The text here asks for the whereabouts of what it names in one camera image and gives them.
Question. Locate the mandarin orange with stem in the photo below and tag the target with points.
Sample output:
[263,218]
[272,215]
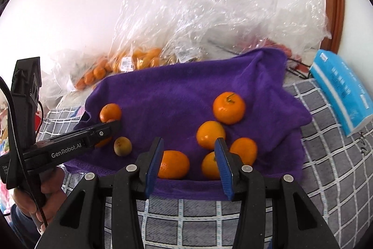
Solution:
[229,107]

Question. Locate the brown wooden door frame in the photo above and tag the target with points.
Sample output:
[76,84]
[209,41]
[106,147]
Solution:
[333,4]

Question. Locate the grey checkered blanket with stars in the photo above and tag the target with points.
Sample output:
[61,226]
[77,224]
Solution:
[326,149]

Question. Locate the large crumpled clear plastic bag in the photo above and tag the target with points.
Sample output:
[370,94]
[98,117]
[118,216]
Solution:
[247,12]

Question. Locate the yellow-green kiwi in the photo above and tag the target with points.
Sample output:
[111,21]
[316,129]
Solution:
[122,146]

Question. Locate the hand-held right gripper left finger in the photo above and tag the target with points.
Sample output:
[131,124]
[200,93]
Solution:
[154,167]

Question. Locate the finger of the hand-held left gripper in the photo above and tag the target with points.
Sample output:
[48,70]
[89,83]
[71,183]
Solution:
[102,133]

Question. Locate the clear plastic bag of mandarins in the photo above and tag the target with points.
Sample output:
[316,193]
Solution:
[87,77]

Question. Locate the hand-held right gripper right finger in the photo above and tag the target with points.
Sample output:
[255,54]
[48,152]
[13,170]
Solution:
[224,170]

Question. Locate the person's left hand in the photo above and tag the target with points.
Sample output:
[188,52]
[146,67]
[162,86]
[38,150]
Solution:
[55,193]

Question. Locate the purple towel lined tray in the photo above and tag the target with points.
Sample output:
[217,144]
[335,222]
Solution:
[174,91]

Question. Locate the clear plastic bag of kumquats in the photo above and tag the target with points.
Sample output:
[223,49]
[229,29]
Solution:
[145,18]

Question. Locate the blue tissue pack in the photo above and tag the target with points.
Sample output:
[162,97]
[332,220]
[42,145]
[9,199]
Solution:
[341,88]

